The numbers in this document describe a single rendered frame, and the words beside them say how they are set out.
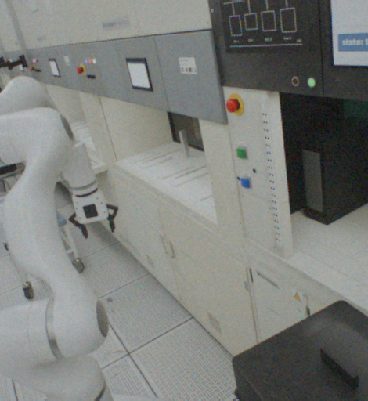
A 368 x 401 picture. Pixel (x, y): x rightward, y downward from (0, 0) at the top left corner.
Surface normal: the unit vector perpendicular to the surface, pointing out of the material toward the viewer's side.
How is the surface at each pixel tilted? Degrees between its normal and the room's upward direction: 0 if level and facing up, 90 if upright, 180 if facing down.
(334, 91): 90
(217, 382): 0
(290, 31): 90
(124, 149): 90
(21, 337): 53
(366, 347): 0
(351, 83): 90
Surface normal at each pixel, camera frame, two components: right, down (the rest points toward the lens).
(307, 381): -0.18, -0.88
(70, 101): 0.50, 0.29
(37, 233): 0.47, -0.18
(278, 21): -0.85, 0.37
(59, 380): 0.35, -0.65
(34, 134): -0.06, -0.03
